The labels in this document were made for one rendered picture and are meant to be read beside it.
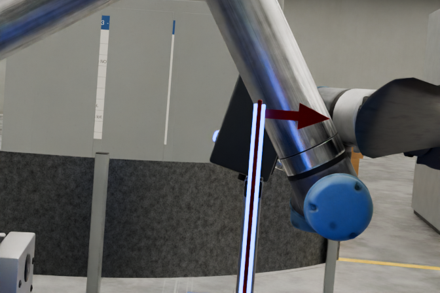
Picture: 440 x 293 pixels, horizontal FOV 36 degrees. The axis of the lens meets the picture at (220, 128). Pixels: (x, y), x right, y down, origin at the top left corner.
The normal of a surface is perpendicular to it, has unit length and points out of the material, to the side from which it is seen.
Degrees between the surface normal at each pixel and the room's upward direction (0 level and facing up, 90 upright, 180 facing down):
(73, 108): 90
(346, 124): 102
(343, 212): 90
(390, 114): 164
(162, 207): 90
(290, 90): 87
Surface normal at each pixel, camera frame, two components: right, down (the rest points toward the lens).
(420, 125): -0.08, 0.97
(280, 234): 0.57, 0.09
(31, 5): 0.06, 0.19
